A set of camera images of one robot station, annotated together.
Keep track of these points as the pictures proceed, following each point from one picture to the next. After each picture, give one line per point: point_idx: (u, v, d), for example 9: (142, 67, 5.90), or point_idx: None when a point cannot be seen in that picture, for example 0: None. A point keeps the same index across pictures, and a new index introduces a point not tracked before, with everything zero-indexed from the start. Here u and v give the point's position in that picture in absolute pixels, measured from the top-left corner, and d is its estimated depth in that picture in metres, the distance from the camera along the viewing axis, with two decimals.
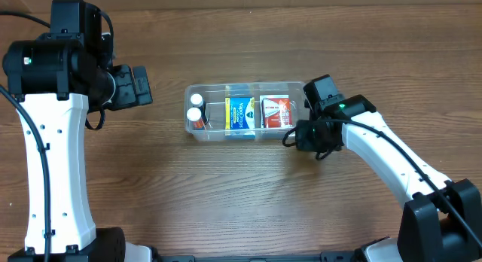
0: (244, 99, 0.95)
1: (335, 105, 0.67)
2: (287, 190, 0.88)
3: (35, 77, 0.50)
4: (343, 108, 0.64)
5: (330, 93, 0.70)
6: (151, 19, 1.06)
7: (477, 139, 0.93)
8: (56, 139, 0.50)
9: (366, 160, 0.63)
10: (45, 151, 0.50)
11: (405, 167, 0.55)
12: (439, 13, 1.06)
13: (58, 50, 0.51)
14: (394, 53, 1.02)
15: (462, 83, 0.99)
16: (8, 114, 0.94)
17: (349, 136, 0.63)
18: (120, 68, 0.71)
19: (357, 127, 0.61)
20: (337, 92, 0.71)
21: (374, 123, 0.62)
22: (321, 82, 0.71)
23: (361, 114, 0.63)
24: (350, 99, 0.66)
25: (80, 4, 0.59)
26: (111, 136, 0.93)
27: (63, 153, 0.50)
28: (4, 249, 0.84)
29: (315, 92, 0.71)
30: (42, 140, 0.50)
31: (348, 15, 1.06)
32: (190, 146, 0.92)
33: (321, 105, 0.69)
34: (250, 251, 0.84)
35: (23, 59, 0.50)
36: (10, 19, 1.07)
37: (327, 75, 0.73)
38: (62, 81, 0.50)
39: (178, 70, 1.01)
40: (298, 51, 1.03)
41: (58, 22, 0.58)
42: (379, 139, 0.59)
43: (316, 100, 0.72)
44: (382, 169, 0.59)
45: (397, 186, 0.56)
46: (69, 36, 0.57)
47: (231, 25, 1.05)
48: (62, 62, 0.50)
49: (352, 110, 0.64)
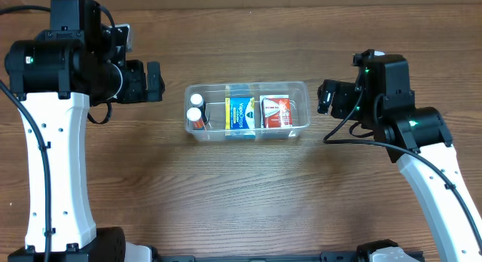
0: (244, 100, 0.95)
1: (402, 110, 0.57)
2: (288, 190, 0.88)
3: (36, 77, 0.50)
4: (413, 126, 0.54)
5: (401, 86, 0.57)
6: (151, 19, 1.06)
7: (477, 139, 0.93)
8: (56, 138, 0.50)
9: (417, 196, 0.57)
10: (46, 150, 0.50)
11: (468, 244, 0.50)
12: (438, 13, 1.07)
13: (59, 49, 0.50)
14: (394, 53, 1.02)
15: (462, 83, 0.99)
16: (7, 114, 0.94)
17: (410, 169, 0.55)
18: (135, 65, 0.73)
19: (422, 166, 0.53)
20: (410, 87, 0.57)
21: (446, 165, 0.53)
22: (394, 71, 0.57)
23: (431, 145, 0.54)
24: (420, 110, 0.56)
25: (79, 1, 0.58)
26: (112, 136, 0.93)
27: (64, 152, 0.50)
28: (4, 249, 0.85)
29: (382, 82, 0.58)
30: (43, 138, 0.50)
31: (348, 15, 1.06)
32: (190, 146, 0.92)
33: (383, 102, 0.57)
34: (250, 251, 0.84)
35: (25, 58, 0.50)
36: (10, 19, 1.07)
37: (405, 60, 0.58)
38: (63, 80, 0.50)
39: (179, 70, 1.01)
40: (299, 51, 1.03)
41: (58, 20, 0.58)
42: (446, 192, 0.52)
43: (379, 89, 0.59)
44: (434, 220, 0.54)
45: (448, 252, 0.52)
46: (70, 33, 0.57)
47: (231, 25, 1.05)
48: (64, 61, 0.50)
49: (424, 127, 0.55)
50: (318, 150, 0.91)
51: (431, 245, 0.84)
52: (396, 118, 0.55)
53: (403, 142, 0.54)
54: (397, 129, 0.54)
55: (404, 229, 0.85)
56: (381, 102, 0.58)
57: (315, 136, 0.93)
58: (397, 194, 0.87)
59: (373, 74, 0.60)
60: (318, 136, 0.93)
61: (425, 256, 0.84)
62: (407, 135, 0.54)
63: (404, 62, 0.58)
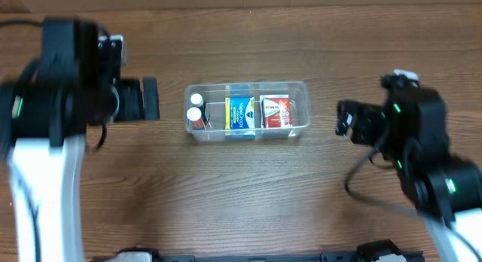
0: (244, 99, 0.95)
1: (434, 159, 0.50)
2: (288, 190, 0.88)
3: (28, 108, 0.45)
4: (452, 187, 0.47)
5: (436, 133, 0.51)
6: (151, 18, 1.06)
7: (477, 139, 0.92)
8: (46, 199, 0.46)
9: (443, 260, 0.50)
10: (35, 209, 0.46)
11: None
12: (439, 13, 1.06)
13: (50, 92, 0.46)
14: (395, 53, 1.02)
15: (462, 83, 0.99)
16: None
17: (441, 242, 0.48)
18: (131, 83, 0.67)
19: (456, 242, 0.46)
20: (443, 133, 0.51)
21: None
22: (428, 113, 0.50)
23: (467, 213, 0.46)
24: (456, 162, 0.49)
25: (72, 25, 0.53)
26: (111, 136, 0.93)
27: (56, 208, 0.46)
28: (5, 249, 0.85)
29: (413, 123, 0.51)
30: (32, 199, 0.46)
31: (348, 15, 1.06)
32: (190, 146, 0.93)
33: (413, 148, 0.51)
34: (250, 251, 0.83)
35: (13, 102, 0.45)
36: (10, 18, 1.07)
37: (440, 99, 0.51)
38: (54, 133, 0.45)
39: (179, 70, 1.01)
40: (299, 50, 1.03)
41: (50, 47, 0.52)
42: None
43: (409, 131, 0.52)
44: None
45: None
46: (64, 65, 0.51)
47: (231, 25, 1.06)
48: (55, 108, 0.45)
49: (462, 184, 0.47)
50: (318, 150, 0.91)
51: (431, 245, 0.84)
52: (429, 172, 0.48)
53: (438, 205, 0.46)
54: (432, 190, 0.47)
55: (404, 229, 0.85)
56: (411, 148, 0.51)
57: (315, 135, 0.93)
58: (396, 194, 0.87)
59: (403, 114, 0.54)
60: (318, 135, 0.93)
61: (425, 256, 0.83)
62: (443, 196, 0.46)
63: (441, 105, 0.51)
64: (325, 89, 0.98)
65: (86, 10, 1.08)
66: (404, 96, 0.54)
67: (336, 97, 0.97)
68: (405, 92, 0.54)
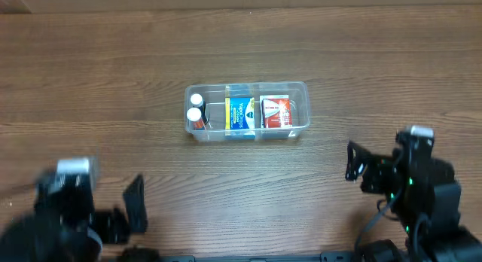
0: (244, 100, 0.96)
1: (446, 236, 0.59)
2: (288, 190, 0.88)
3: None
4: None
5: (448, 214, 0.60)
6: (151, 19, 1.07)
7: (477, 139, 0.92)
8: None
9: None
10: None
11: None
12: (438, 13, 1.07)
13: None
14: (394, 53, 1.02)
15: (461, 83, 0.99)
16: (9, 114, 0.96)
17: None
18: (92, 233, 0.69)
19: None
20: (456, 212, 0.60)
21: None
22: (442, 195, 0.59)
23: None
24: (462, 240, 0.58)
25: None
26: (112, 136, 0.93)
27: None
28: None
29: (434, 204, 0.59)
30: None
31: (348, 15, 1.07)
32: (190, 146, 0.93)
33: (427, 226, 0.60)
34: (250, 251, 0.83)
35: None
36: (11, 19, 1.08)
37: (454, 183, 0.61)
38: None
39: (178, 70, 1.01)
40: (298, 51, 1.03)
41: None
42: None
43: (420, 207, 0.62)
44: None
45: None
46: None
47: (231, 25, 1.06)
48: None
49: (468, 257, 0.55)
50: (318, 150, 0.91)
51: None
52: (437, 249, 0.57)
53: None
54: (432, 254, 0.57)
55: None
56: (422, 222, 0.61)
57: (315, 135, 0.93)
58: None
59: (414, 189, 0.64)
60: (317, 136, 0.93)
61: None
62: None
63: (456, 187, 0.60)
64: (325, 89, 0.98)
65: (87, 10, 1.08)
66: (422, 174, 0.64)
67: (335, 97, 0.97)
68: (422, 172, 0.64)
